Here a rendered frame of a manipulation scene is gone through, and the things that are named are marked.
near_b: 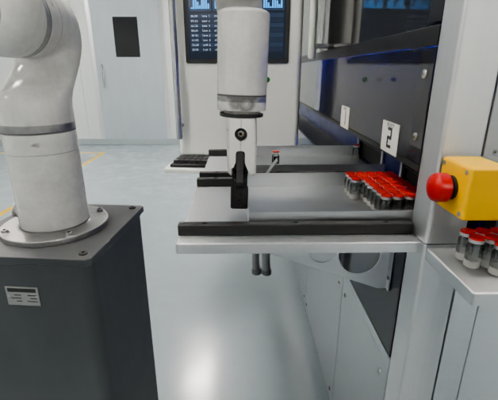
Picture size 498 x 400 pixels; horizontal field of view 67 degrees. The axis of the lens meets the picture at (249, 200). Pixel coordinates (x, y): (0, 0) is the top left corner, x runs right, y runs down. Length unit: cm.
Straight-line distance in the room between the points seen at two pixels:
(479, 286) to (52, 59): 76
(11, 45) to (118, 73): 571
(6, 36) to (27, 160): 19
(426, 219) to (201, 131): 112
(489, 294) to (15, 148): 73
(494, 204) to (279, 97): 110
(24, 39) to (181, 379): 132
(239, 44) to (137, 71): 570
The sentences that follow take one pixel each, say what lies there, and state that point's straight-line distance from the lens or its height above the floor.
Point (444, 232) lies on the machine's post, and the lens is 67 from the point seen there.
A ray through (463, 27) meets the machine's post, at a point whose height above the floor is 120.
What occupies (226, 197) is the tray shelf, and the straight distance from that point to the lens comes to 83.
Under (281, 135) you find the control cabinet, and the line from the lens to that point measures 156.
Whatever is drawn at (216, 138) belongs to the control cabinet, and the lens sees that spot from 159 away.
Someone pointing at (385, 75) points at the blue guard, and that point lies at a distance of 85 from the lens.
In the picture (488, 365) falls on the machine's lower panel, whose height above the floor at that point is 64.
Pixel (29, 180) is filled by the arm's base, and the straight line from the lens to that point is 74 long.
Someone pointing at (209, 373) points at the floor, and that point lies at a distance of 166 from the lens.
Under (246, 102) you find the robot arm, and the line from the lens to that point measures 62.
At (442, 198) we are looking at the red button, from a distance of 56.
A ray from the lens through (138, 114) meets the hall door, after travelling 634.
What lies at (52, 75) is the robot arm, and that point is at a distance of 77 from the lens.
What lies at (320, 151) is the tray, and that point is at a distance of 125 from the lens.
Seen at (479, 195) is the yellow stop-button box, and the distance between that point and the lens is 56.
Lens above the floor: 115
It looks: 19 degrees down
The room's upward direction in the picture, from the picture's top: straight up
